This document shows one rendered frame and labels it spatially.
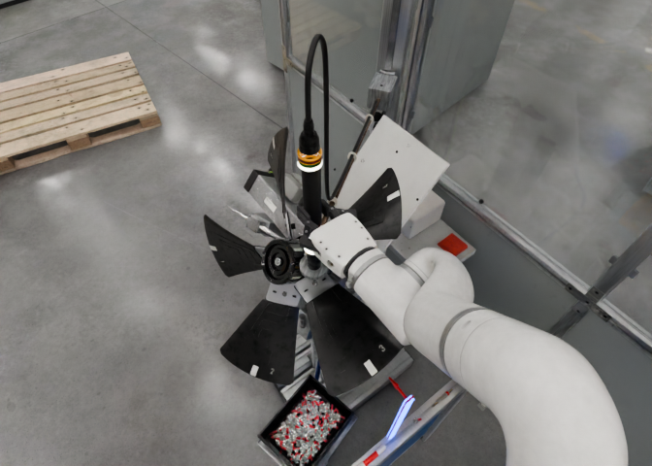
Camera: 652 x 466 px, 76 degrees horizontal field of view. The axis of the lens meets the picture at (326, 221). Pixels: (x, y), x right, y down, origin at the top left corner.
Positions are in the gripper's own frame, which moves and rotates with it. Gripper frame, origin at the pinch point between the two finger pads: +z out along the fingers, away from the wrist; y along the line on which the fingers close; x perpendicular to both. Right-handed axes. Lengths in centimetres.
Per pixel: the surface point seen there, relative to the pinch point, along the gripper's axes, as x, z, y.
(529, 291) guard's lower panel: -65, -30, 70
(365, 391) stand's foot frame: -141, -9, 21
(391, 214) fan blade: -6.0, -6.7, 16.2
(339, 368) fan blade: -32.3, -20.1, -7.4
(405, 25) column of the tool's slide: 6, 37, 58
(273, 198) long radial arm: -35, 36, 9
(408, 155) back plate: -15.3, 11.2, 40.3
